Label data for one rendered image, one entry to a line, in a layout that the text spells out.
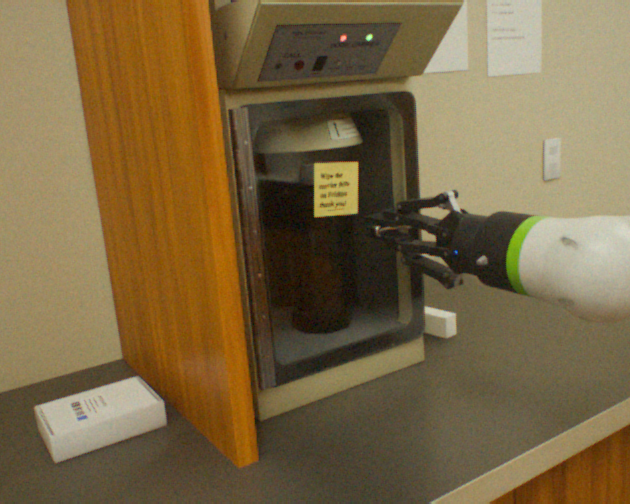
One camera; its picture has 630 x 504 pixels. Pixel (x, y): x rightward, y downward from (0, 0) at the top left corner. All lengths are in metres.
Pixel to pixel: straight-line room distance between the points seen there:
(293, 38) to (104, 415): 0.58
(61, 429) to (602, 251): 0.72
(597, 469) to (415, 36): 0.68
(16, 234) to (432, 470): 0.80
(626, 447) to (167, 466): 0.69
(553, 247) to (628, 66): 1.63
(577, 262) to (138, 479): 0.59
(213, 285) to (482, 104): 1.15
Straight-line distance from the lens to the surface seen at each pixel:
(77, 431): 0.98
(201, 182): 0.78
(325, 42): 0.87
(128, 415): 1.00
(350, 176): 0.97
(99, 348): 1.33
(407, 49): 0.97
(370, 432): 0.94
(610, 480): 1.15
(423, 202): 0.88
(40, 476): 0.98
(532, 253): 0.73
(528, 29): 1.93
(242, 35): 0.82
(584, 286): 0.69
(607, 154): 2.24
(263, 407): 0.98
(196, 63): 0.77
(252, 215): 0.89
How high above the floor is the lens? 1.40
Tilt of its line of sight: 14 degrees down
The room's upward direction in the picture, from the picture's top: 5 degrees counter-clockwise
